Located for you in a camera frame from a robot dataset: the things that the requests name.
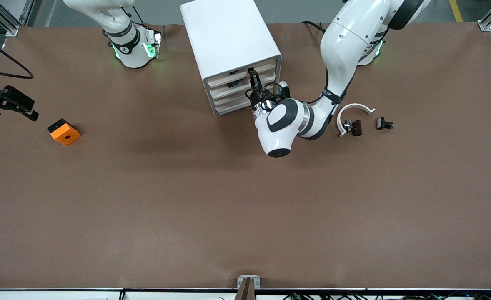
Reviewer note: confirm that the orange button box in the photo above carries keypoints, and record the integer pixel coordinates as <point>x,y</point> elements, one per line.
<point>65,135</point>

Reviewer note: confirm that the white curved pipe clamp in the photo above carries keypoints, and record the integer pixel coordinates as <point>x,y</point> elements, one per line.
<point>356,106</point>

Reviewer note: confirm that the grey metal camera bracket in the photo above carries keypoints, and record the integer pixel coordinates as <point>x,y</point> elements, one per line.
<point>248,283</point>

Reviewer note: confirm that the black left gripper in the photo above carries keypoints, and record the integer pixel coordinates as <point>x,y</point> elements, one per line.
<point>254,98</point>

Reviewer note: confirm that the small black clip part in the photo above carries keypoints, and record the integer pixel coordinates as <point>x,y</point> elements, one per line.
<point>381,123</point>

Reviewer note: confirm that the white plastic drawer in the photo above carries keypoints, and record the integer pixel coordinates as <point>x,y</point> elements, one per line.
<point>229,101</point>
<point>220,79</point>
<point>224,92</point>
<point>233,109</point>

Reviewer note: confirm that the white table edge rail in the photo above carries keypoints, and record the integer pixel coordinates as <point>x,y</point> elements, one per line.
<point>62,294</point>

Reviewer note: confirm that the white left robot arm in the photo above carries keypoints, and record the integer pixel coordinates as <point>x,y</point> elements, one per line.
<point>345,41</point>

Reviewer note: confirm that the white drawer cabinet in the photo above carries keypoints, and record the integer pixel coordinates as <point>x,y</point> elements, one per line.
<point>224,37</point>

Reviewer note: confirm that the dark brown small part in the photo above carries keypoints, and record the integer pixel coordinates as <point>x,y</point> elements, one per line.
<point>356,128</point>

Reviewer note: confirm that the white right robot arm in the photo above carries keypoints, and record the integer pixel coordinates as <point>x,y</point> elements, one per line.
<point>133,50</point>

